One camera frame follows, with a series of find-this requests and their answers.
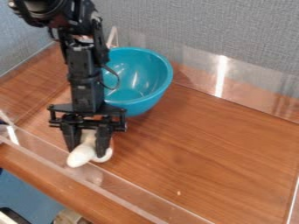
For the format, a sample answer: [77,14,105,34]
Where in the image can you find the clear acrylic barrier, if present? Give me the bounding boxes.
[172,45,299,124]
[0,124,213,224]

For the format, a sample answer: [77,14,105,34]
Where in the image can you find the brown toy mushroom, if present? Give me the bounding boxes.
[66,130,113,168]

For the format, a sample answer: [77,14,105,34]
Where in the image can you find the clear acrylic front barrier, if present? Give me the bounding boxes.
[0,124,213,224]

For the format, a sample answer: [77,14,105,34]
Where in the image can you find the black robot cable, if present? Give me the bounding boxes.
[97,62,121,91]

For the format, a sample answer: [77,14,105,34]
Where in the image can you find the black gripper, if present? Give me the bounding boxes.
[47,103,126,158]

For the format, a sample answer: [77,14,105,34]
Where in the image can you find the blue plastic bowl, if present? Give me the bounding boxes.
[102,47,173,116]

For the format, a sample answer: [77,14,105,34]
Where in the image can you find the clear acrylic back barrier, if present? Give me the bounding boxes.
[172,45,299,124]

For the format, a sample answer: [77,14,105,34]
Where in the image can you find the clear acrylic corner bracket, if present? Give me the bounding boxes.
[106,26,118,48]

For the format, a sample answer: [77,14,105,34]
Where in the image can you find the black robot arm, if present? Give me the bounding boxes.
[7,0,126,158]

